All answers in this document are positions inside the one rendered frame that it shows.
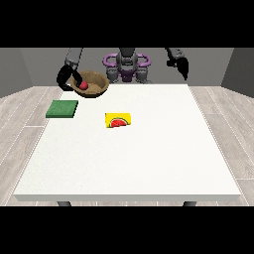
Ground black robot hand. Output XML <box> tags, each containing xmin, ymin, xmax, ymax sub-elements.
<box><xmin>56</xmin><ymin>63</ymin><xmax>84</xmax><ymax>92</ymax></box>
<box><xmin>166</xmin><ymin>57</ymin><xmax>190</xmax><ymax>81</ymax></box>

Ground brown wooden bowl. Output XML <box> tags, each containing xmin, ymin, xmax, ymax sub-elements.
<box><xmin>69</xmin><ymin>69</ymin><xmax>110</xmax><ymax>99</ymax></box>

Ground green square pad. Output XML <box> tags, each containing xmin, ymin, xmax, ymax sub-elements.
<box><xmin>45</xmin><ymin>99</ymin><xmax>79</xmax><ymax>119</ymax></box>

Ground yellow cup with melon print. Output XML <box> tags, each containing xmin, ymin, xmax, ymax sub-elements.
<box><xmin>104</xmin><ymin>112</ymin><xmax>132</xmax><ymax>129</ymax></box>

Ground grey robot trunk purple rings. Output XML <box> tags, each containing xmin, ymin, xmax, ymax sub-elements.
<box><xmin>101</xmin><ymin>48</ymin><xmax>153</xmax><ymax>84</ymax></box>

